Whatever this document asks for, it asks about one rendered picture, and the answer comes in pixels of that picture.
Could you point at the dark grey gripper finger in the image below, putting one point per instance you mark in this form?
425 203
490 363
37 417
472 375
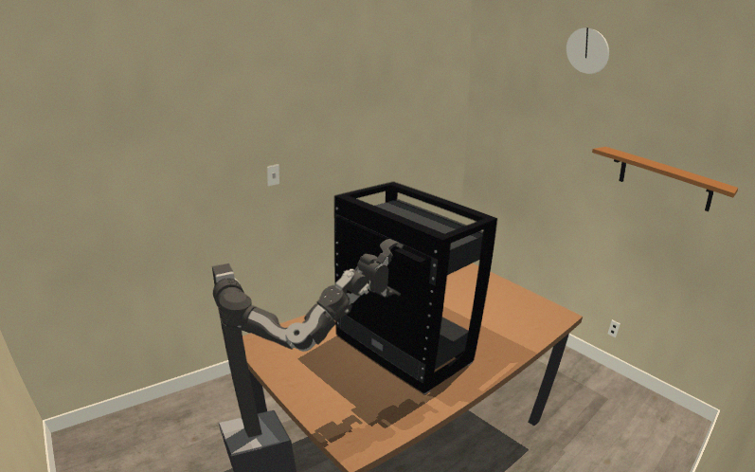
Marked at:
385 257
386 293

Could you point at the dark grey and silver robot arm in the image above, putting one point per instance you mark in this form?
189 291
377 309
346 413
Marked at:
235 307

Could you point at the black server rack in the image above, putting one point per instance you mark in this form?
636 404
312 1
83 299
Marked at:
404 333

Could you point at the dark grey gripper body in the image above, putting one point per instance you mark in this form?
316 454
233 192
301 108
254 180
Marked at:
378 275

